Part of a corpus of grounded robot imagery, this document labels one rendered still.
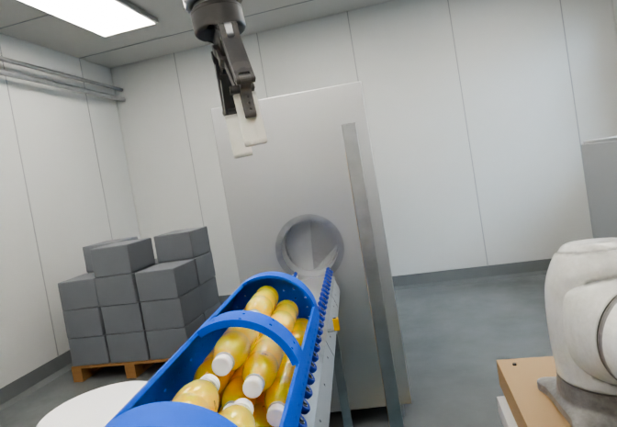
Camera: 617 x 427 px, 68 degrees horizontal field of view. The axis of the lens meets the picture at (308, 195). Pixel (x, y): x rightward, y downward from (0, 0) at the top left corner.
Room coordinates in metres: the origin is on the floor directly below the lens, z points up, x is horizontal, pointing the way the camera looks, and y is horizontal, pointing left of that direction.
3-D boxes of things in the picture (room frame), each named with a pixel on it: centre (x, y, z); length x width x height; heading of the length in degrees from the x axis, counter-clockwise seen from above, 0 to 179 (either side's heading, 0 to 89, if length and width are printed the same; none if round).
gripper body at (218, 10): (0.67, 0.09, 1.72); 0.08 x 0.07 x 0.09; 15
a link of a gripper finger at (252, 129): (0.60, 0.06, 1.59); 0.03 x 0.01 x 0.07; 105
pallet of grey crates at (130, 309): (4.39, 1.74, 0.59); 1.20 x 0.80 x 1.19; 78
